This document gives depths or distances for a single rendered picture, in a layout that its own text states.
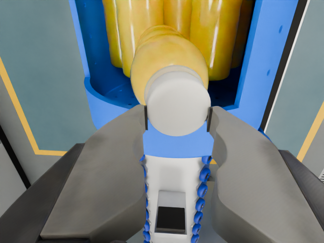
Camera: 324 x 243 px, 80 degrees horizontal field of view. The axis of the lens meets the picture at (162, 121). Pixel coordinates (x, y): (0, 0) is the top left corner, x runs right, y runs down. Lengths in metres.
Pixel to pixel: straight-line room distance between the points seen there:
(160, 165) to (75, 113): 1.28
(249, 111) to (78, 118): 1.70
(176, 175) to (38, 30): 1.39
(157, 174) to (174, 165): 0.08
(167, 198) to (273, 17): 0.64
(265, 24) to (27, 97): 1.90
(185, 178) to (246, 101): 0.52
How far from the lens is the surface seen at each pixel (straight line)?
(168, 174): 0.70
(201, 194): 0.69
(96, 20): 0.37
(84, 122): 1.85
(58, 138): 2.08
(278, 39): 0.24
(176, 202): 0.74
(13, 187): 2.52
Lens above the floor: 1.41
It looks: 58 degrees down
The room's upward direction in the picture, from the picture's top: 172 degrees counter-clockwise
